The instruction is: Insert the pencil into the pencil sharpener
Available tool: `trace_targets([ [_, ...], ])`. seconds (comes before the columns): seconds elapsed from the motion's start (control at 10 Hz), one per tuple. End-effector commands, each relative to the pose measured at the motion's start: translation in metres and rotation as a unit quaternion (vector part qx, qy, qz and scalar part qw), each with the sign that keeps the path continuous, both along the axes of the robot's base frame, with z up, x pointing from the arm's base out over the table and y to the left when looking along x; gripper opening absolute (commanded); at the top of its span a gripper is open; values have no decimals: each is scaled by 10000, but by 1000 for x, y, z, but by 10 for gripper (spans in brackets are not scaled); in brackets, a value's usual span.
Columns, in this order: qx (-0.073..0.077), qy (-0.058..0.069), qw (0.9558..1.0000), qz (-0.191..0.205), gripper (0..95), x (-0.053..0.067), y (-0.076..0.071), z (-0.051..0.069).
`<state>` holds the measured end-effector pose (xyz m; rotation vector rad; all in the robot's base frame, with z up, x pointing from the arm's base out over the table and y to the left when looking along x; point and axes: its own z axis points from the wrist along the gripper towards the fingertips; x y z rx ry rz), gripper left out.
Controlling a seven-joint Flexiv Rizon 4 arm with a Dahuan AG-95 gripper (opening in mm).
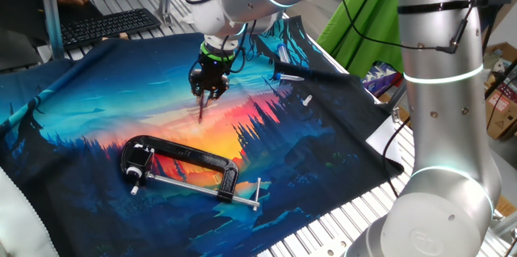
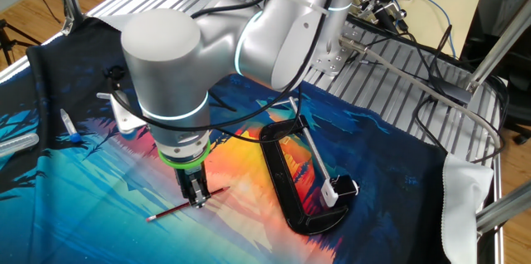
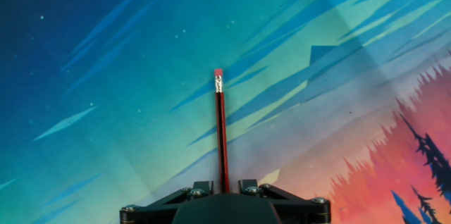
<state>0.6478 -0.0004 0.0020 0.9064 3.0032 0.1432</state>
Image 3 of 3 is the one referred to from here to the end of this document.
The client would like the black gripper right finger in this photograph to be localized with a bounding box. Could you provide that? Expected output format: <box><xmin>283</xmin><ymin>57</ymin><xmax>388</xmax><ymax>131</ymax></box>
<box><xmin>238</xmin><ymin>179</ymin><xmax>332</xmax><ymax>224</ymax></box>

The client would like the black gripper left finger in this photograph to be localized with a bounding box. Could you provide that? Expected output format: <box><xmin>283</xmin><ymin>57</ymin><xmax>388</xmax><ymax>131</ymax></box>
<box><xmin>119</xmin><ymin>180</ymin><xmax>215</xmax><ymax>224</ymax></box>

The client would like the red black striped pencil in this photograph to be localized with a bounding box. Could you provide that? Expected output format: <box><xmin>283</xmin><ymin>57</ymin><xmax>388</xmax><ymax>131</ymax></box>
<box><xmin>213</xmin><ymin>68</ymin><xmax>231</xmax><ymax>194</ymax></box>

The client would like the printed forest sunset tablecloth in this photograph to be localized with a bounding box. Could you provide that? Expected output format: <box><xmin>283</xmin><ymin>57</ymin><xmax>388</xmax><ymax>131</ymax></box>
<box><xmin>0</xmin><ymin>0</ymin><xmax>451</xmax><ymax>224</ymax></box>

